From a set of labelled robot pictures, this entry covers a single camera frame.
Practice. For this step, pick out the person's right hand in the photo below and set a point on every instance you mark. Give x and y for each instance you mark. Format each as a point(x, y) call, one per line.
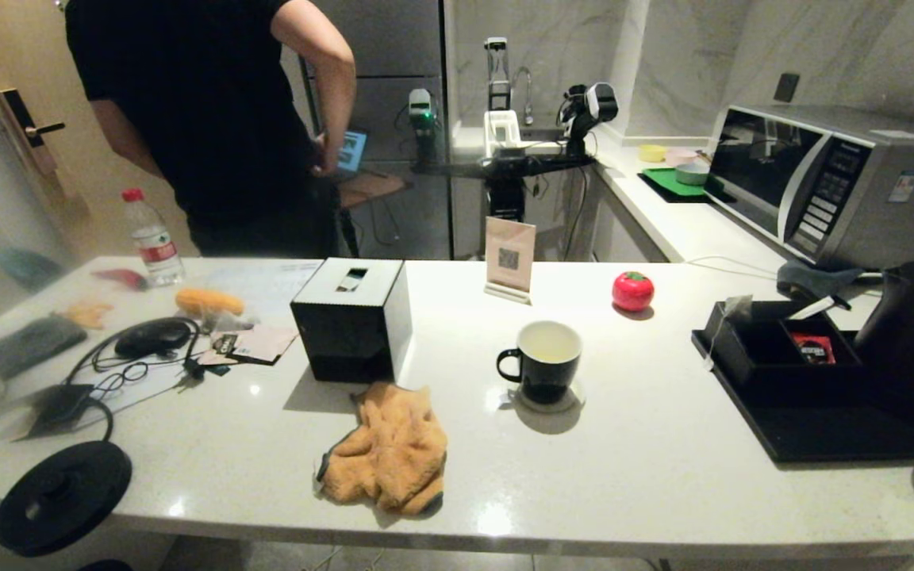
point(320, 157)

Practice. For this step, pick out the white tea bag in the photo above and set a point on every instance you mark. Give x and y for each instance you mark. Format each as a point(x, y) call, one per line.
point(739, 308)

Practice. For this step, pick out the person's right forearm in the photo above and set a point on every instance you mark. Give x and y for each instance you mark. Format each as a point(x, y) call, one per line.
point(338, 103)

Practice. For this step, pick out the person's left forearm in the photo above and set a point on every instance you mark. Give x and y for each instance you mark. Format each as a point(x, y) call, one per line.
point(120, 139)

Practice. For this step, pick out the laptop with blue screen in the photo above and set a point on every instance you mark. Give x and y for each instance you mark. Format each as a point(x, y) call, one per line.
point(352, 151)

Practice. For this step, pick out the brown wooden side table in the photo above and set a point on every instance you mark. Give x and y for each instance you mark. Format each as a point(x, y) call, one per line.
point(370, 190)

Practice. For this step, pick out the grey device green light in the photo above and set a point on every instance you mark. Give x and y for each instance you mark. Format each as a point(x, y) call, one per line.
point(421, 115)

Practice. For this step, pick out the grey refrigerator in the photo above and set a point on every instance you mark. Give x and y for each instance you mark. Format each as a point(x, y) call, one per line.
point(393, 47)

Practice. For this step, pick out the person in black shirt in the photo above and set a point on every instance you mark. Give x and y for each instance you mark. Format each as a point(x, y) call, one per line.
point(187, 119)

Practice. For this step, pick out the black white tissue box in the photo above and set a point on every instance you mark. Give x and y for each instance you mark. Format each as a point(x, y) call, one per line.
point(346, 333)

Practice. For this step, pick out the yellow corn cob toy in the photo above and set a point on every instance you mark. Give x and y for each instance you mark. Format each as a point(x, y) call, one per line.
point(209, 302)

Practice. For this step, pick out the white plastic stand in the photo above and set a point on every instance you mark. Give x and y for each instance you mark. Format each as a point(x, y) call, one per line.
point(501, 131)

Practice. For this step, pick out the black teleoperation rig stand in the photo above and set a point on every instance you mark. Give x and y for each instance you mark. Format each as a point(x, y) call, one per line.
point(505, 168)

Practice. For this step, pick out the clear water bottle red cap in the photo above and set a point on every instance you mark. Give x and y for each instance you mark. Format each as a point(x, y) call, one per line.
point(152, 246)

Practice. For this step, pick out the beige paper card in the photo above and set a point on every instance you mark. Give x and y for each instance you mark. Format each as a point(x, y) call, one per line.
point(266, 343)

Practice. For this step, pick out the black printed packet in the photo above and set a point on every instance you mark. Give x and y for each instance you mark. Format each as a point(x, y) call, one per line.
point(224, 345)

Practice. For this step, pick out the beige QR code sign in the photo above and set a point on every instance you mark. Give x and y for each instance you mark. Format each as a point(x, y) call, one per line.
point(509, 254)

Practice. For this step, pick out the chrome faucet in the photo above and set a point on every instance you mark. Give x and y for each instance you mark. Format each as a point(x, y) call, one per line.
point(526, 93)

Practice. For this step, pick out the red chili pepper toy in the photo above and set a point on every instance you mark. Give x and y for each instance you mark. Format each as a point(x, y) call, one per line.
point(122, 279)

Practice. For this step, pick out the black computer mouse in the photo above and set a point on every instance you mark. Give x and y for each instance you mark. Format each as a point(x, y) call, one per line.
point(155, 337)

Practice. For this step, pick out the small orange rag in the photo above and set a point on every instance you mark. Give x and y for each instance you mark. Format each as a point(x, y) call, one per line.
point(88, 314)

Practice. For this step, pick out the beige wooden door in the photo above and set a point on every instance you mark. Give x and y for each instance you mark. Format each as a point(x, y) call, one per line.
point(36, 63)

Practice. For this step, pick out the orange microfibre cloth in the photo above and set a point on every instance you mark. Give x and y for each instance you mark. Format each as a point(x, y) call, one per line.
point(393, 452)

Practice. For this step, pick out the teal cloth bundle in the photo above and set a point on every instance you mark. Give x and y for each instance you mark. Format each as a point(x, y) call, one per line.
point(28, 268)

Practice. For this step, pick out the black mug white inside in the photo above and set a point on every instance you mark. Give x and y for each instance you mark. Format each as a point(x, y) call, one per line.
point(544, 377)

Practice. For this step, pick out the yellow bowl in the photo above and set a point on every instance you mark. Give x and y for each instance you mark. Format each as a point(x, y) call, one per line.
point(651, 153)

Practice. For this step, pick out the red tomato-shaped timer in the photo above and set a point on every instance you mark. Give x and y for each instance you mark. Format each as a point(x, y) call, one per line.
point(632, 293)

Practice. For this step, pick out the dark grey wallet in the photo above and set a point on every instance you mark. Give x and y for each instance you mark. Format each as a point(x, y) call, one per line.
point(28, 346)

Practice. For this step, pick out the green cutting mat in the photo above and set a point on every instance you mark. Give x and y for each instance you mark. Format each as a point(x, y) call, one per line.
point(667, 182)

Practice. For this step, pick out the round white coaster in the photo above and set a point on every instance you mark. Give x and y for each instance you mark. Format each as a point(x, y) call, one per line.
point(574, 403)

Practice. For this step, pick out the pink bowl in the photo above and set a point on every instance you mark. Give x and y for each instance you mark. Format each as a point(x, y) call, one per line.
point(679, 155)

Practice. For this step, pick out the green bowl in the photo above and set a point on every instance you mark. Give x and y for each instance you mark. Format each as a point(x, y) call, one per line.
point(692, 174)

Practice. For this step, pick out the black round kettle base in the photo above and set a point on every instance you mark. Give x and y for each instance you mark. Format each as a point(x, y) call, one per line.
point(60, 500)

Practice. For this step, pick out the black compartment organizer box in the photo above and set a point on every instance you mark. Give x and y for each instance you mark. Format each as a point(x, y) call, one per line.
point(758, 357)

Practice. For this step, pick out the dark grey cloth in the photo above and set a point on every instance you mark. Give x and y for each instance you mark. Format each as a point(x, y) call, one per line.
point(812, 277)

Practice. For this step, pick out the white stick sachet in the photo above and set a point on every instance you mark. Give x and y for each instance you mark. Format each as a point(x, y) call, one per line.
point(814, 308)

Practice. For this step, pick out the red sachet packet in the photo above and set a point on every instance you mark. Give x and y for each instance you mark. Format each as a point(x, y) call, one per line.
point(814, 347)

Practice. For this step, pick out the black rectangular tray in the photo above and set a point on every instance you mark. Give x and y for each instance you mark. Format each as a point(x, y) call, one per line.
point(822, 432)

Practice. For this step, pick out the silver microwave oven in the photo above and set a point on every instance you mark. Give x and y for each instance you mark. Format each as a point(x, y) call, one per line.
point(901, 222)

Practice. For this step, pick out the dark wall socket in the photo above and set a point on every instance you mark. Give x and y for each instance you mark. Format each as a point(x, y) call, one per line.
point(785, 87)

